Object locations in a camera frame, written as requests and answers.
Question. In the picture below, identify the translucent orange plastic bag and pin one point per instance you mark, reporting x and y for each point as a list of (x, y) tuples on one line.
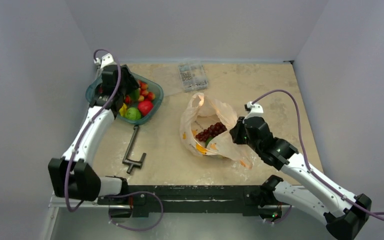
[(203, 111)]

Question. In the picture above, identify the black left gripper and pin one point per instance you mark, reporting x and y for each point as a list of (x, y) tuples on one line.
[(131, 82)]

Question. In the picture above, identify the dark purple fake grapes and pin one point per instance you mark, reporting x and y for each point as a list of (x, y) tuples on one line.
[(212, 131)]

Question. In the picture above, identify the teal plastic tray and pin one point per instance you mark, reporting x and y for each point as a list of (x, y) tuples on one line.
[(157, 90)]

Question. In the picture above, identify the clear screw organizer box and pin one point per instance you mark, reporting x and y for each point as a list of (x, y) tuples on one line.
[(192, 76)]

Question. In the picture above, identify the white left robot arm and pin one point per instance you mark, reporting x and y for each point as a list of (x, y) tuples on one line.
[(72, 175)]

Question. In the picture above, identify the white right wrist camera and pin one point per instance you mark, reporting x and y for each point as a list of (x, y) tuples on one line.
[(253, 110)]

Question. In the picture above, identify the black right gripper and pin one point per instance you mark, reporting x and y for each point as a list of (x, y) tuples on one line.
[(240, 131)]

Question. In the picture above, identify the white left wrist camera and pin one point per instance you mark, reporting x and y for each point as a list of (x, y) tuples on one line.
[(106, 60)]

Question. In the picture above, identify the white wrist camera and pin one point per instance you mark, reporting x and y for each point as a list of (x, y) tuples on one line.
[(106, 60), (253, 110)]

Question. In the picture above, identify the green fake lime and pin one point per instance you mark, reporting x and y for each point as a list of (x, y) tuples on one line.
[(208, 141)]

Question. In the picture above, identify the red yellow fake cherry bunch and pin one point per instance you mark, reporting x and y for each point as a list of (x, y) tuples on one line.
[(145, 94)]

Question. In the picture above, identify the green fake custard apple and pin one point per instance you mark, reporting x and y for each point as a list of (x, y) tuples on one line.
[(133, 114)]

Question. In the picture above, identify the yellow fake banana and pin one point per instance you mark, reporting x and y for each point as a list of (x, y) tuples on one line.
[(122, 111)]

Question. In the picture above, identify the green fake mango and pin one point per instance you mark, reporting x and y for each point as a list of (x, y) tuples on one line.
[(135, 95)]

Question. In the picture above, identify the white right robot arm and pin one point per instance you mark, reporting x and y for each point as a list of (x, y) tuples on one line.
[(342, 212)]

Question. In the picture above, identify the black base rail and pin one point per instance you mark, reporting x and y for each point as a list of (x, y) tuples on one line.
[(247, 200)]

